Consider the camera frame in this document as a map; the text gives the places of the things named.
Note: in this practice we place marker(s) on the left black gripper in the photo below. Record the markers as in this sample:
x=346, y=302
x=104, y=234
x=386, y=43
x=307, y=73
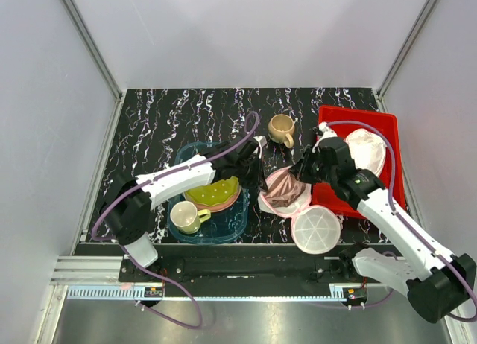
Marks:
x=258, y=179

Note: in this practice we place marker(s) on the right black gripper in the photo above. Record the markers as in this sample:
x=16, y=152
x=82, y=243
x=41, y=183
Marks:
x=299, y=170

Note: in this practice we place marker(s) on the brown mauve bra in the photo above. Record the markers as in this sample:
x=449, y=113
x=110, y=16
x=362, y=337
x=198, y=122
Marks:
x=283, y=188

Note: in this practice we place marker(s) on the pale pink bra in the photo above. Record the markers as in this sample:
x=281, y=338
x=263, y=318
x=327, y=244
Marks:
x=367, y=149

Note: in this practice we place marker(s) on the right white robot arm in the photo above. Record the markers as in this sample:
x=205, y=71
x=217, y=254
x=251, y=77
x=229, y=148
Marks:
x=433, y=279

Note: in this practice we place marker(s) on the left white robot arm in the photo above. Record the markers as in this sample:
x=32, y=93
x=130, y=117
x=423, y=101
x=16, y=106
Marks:
x=131, y=199

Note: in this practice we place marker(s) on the yellow-green dotted plate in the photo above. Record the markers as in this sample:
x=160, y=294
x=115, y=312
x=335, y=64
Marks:
x=230, y=184

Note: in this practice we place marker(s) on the pink plate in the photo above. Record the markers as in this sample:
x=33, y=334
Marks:
x=223, y=206

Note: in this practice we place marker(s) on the red plastic bin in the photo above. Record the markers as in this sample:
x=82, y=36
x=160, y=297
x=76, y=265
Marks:
x=386, y=124

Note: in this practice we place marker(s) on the beige ceramic mug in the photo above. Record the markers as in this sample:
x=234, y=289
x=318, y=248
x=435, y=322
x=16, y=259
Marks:
x=281, y=130

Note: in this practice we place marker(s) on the pale yellow mug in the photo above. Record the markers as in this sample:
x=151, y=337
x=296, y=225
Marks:
x=188, y=218

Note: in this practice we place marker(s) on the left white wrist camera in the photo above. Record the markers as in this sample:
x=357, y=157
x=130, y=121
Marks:
x=261, y=140

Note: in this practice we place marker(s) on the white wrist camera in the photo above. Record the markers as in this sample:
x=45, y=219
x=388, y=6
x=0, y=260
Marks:
x=324, y=131
x=261, y=140

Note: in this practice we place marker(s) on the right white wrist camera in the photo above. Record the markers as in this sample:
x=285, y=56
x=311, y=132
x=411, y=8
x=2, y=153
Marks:
x=324, y=131

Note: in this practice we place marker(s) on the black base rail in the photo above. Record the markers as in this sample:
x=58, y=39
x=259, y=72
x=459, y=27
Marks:
x=247, y=271

